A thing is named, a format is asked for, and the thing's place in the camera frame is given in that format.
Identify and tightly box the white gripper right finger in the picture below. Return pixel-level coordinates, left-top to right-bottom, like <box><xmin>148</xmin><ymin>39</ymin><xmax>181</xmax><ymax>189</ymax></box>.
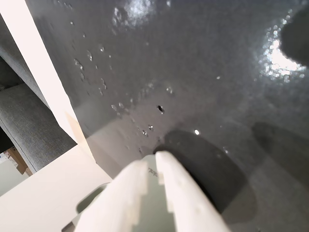
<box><xmin>155</xmin><ymin>150</ymin><xmax>232</xmax><ymax>232</ymax></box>

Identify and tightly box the grey fabric sofa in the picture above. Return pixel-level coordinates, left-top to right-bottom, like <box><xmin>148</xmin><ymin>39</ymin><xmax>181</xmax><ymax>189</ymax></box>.
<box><xmin>0</xmin><ymin>16</ymin><xmax>78</xmax><ymax>174</ymax></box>

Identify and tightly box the brown cardboard box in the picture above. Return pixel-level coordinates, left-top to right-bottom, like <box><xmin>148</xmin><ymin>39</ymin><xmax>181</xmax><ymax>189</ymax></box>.
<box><xmin>0</xmin><ymin>146</ymin><xmax>34</xmax><ymax>176</ymax></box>

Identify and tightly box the green steel-lined mug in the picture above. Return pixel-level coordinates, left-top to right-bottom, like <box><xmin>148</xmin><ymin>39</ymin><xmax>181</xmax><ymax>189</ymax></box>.
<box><xmin>61</xmin><ymin>154</ymin><xmax>178</xmax><ymax>232</ymax></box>

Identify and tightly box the black glossy mat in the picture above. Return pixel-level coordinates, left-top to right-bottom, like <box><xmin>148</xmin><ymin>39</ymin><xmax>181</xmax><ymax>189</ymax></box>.
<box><xmin>24</xmin><ymin>0</ymin><xmax>309</xmax><ymax>232</ymax></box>

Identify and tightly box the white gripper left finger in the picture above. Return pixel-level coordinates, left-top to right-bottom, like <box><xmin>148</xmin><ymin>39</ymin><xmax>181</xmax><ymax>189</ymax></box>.
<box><xmin>74</xmin><ymin>159</ymin><xmax>149</xmax><ymax>232</ymax></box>

